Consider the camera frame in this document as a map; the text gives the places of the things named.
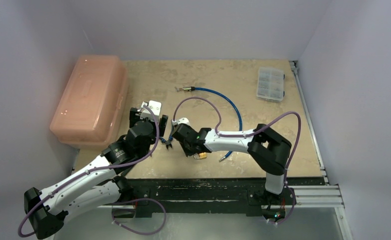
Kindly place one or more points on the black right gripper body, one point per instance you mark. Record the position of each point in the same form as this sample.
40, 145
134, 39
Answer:
177, 133

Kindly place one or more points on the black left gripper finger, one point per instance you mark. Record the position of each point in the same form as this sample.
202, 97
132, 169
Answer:
162, 124
134, 116

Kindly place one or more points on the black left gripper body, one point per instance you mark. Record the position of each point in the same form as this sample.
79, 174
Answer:
155, 129

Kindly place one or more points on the brass padlock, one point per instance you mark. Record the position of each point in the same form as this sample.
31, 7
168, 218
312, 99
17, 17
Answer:
200, 156

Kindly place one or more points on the silver key bunch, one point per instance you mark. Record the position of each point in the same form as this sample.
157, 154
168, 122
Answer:
179, 89

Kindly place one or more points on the blue cable lock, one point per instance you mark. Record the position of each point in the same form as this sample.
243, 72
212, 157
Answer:
194, 88

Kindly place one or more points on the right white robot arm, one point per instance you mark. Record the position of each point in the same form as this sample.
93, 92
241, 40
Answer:
269, 149

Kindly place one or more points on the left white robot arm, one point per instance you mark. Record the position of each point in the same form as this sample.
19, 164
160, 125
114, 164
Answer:
99, 182

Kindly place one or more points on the pink translucent plastic toolbox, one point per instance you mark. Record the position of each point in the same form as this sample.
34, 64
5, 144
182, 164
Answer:
90, 110

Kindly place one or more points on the clear compartment screw box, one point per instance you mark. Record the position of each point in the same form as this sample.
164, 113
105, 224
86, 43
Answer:
270, 84

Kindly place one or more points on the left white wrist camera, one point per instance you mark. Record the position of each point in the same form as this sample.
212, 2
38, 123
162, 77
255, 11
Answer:
150, 109

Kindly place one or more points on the blue handled pliers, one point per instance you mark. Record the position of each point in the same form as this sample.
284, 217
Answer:
167, 142

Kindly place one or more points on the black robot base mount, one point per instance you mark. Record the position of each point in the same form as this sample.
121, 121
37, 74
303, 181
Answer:
234, 195

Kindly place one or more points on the aluminium frame rail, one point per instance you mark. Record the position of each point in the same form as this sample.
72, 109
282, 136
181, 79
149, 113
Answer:
328, 196

